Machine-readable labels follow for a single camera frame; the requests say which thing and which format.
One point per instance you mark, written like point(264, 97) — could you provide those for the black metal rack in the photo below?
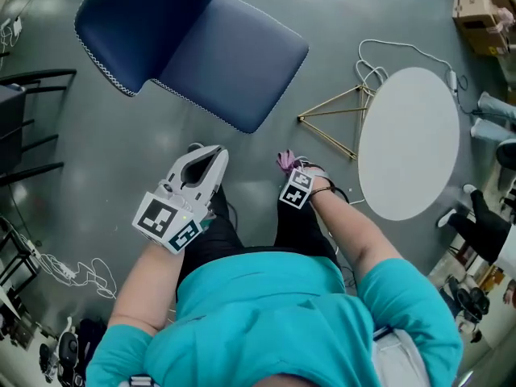
point(16, 256)

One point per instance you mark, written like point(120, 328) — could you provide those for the person's right forearm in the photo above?
point(346, 232)

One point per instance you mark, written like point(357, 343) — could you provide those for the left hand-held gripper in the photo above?
point(163, 216)

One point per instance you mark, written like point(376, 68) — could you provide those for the white power adapter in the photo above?
point(452, 80)

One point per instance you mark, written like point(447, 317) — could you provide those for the teal shirt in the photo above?
point(266, 321)

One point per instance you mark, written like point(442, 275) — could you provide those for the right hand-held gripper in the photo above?
point(297, 188)

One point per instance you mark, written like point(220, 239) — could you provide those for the person's left forearm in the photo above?
point(141, 288)

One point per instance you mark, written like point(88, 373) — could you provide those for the black slatted chair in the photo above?
point(28, 135)

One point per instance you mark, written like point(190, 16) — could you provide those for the cardboard box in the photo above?
point(477, 18)

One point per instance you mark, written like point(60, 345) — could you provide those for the black trousers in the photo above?
point(217, 240)

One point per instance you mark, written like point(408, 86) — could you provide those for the white round table top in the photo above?
point(407, 143)

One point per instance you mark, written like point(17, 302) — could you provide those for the blue upholstered chair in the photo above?
point(225, 55)

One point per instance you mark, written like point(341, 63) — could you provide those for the pink cloth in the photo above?
point(287, 160)

